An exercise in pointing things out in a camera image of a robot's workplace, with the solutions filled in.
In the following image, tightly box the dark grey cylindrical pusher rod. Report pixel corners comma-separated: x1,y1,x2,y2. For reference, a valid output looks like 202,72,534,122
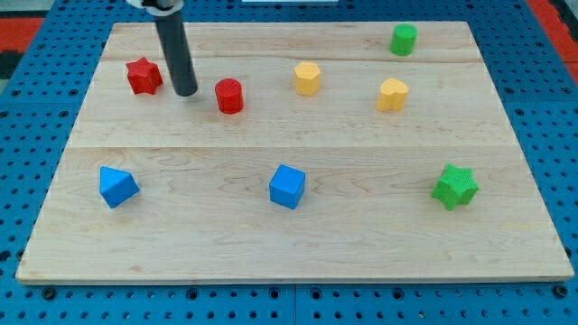
154,8,198,97

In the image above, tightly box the green star block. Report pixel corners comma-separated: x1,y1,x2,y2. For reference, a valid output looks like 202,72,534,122
431,163,479,210

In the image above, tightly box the red star block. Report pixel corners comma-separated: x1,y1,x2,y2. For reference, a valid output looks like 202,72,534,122
126,57,163,95

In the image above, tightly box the red cylinder block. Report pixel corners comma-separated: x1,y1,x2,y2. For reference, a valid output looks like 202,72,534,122
215,79,244,115

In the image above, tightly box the yellow hexagon block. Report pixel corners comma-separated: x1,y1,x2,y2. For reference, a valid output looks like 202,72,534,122
294,61,322,96

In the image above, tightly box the blue cube block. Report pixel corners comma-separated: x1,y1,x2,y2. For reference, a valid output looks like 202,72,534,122
269,164,306,209

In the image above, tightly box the wooden board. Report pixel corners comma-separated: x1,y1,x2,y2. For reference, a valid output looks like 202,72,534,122
16,22,573,285

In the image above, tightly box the white pusher mount collar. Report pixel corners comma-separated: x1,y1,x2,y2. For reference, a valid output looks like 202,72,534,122
126,0,184,16

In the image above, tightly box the green cylinder block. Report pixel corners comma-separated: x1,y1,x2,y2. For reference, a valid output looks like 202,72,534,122
390,23,418,56

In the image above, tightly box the blue triangular prism block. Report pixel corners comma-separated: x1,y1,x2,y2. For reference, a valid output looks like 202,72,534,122
99,166,140,209

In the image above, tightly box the yellow heart block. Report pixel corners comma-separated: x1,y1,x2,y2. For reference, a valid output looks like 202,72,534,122
377,78,409,111

